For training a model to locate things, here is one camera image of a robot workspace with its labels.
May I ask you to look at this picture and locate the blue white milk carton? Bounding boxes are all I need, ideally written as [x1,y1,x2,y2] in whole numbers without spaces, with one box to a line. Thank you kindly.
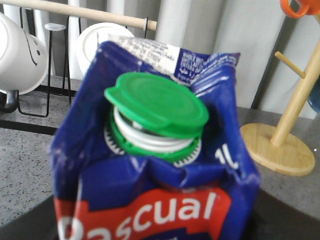
[49,37,261,240]

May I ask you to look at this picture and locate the white ribbed mug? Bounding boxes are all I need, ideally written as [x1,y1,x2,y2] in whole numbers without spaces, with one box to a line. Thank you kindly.
[75,22,135,80]

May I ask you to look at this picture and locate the wooden mug tree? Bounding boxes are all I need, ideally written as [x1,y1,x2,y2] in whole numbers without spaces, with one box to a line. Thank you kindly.
[240,15,320,176]

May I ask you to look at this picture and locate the grey white curtain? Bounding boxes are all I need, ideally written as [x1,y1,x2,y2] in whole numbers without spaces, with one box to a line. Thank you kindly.
[0,0,320,114]

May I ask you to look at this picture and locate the white smiley face mug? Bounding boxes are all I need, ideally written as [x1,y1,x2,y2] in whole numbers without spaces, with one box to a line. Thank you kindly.
[0,12,50,110]

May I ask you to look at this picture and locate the blue mug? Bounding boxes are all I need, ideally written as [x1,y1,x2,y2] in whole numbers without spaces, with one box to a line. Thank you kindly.
[307,78,320,114]

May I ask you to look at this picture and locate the orange mug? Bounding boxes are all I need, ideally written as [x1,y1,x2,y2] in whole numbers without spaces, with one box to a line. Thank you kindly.
[279,0,320,19]

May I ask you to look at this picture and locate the black wire mug rack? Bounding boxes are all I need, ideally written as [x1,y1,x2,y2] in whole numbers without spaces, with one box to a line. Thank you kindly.
[0,0,158,136]

